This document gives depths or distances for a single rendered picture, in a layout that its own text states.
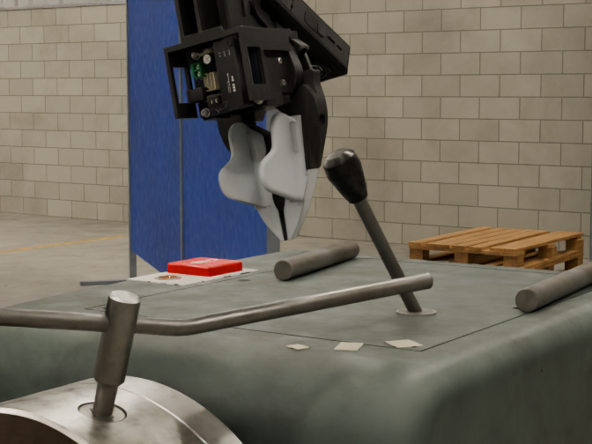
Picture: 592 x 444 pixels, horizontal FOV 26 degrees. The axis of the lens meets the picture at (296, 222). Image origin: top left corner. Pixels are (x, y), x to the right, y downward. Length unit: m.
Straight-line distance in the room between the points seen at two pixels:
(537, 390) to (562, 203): 10.42
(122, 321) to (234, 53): 0.20
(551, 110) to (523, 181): 0.69
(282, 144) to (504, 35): 10.79
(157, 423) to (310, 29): 0.31
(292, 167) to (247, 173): 0.04
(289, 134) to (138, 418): 0.23
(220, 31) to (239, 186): 0.12
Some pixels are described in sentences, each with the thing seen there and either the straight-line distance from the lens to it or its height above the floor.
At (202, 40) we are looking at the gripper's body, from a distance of 0.91.
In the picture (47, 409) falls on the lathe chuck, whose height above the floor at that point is 1.24.
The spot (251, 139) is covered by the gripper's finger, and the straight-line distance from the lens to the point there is 0.96.
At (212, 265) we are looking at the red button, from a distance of 1.37.
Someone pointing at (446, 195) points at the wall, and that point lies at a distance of 11.99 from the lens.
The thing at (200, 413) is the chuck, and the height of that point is 1.22.
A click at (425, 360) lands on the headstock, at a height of 1.26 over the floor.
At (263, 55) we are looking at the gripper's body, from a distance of 0.90.
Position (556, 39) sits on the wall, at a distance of 11.49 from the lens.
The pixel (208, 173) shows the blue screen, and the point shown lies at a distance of 7.03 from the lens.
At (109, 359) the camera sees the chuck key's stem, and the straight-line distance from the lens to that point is 0.88.
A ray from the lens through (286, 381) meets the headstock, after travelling 0.96.
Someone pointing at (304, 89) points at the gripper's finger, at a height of 1.45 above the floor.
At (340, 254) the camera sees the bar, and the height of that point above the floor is 1.27.
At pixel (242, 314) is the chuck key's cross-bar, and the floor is 1.30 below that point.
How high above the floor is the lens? 1.45
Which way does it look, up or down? 6 degrees down
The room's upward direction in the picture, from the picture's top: straight up
